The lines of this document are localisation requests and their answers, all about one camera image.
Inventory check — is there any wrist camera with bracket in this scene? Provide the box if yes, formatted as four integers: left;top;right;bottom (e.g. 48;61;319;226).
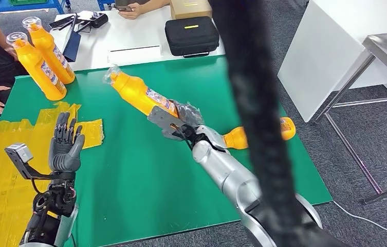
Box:
146;105;187;141
4;143;54;181

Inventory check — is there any black braided cable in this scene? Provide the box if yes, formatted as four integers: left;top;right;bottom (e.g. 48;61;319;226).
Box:
209;0;320;247

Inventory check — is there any green plastic crate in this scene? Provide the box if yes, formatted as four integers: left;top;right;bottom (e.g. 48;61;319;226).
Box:
9;0;49;6

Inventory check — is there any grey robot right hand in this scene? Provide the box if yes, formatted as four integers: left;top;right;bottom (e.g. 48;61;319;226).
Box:
171;99;205;130

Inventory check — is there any black carrying case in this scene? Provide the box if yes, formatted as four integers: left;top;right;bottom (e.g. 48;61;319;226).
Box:
164;16;220;59

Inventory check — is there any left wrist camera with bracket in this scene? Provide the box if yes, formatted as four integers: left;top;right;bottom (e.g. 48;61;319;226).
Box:
4;143;54;181

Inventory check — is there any blue metal cart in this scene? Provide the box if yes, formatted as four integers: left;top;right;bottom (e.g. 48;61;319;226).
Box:
97;0;116;11
0;0;71;14

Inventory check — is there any dark blue folder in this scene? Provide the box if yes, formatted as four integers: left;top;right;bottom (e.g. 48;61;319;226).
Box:
62;15;82;63

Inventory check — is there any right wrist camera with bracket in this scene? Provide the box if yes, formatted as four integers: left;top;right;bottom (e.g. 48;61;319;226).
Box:
146;105;187;141

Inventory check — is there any black folded tripod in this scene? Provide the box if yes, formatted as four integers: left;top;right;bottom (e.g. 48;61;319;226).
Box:
48;13;90;34

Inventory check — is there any white cabinet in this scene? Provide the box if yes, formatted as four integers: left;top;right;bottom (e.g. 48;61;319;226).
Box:
277;0;387;124

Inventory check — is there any person's left hand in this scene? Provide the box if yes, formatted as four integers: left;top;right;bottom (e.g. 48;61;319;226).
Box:
4;47;19;62
118;3;144;21

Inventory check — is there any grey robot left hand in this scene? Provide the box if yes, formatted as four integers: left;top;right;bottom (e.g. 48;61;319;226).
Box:
48;112;86;173

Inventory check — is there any white floor cable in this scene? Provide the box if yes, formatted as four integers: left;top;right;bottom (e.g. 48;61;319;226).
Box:
332;200;387;233

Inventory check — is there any black cylindrical device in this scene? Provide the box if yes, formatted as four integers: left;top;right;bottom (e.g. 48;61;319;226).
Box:
90;12;109;29

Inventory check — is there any orange detergent bottle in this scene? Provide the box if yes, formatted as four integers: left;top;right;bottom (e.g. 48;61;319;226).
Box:
22;16;76;85
6;31;67;101
103;65;180;118
223;117;297;151

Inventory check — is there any cardboard box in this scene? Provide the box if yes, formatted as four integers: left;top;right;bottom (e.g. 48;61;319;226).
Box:
170;0;213;20

